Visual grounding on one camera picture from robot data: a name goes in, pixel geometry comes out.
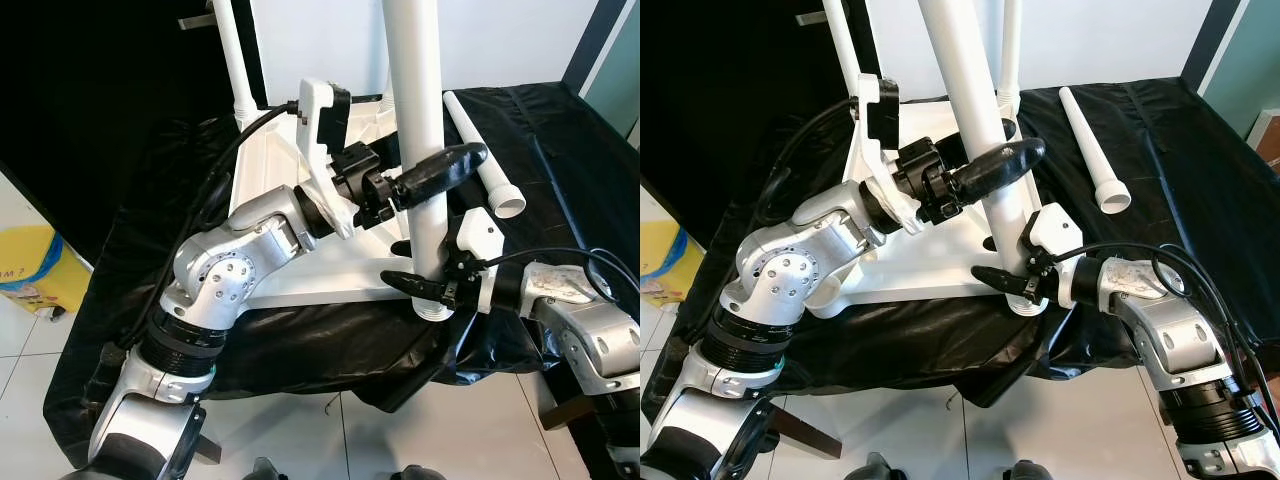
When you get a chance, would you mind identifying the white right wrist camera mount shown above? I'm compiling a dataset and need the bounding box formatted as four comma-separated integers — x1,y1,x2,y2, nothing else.
1020,203,1083,306
445,208,504,313

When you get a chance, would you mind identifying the brown board white frame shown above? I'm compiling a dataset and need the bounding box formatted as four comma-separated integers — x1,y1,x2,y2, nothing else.
1255,110,1280,171

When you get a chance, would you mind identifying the yellow cardboard box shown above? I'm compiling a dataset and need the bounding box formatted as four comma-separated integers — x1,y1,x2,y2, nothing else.
640,220,701,306
0,225,93,316

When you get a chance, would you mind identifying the white plastic table leg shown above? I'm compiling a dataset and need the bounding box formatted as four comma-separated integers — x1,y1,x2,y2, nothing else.
1000,0,1023,116
213,0,261,126
443,90,527,219
822,0,869,101
1058,86,1133,215
916,0,1049,321
382,0,459,323

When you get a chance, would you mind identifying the white plastic table top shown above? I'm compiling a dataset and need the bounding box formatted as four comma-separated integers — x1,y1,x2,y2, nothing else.
228,92,479,313
815,88,1066,319

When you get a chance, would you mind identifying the black door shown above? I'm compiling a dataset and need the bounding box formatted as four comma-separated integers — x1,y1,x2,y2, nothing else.
640,0,886,216
0,0,266,261

